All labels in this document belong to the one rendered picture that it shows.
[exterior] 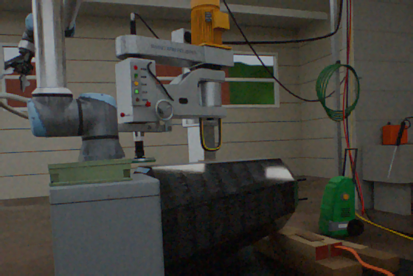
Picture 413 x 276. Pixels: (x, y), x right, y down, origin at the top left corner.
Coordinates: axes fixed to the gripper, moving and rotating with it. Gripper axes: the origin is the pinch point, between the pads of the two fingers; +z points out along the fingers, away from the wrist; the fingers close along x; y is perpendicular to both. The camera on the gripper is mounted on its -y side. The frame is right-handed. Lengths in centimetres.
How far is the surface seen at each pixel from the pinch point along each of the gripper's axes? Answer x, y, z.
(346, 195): 244, 173, -21
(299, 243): 147, 146, 39
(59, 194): -26, 76, 49
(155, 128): 84, 42, -14
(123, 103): 65, 24, -22
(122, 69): 57, 21, -43
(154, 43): 62, 36, -66
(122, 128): 63, 30, -4
